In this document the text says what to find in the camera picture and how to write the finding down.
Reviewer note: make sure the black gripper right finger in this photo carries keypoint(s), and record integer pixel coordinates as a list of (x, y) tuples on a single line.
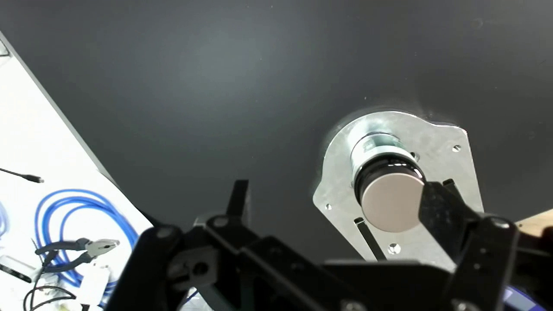
[(489, 252)]

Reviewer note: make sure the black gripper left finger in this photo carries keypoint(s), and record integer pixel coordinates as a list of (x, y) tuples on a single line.
[(152, 269)]

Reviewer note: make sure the bottle with grey cap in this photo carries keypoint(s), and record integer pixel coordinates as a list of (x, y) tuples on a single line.
[(391, 198)]

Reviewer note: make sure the light wooden piece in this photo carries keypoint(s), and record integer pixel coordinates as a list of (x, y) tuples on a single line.
[(536, 219)]

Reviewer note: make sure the white table board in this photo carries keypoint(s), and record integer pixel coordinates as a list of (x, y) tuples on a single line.
[(35, 131)]

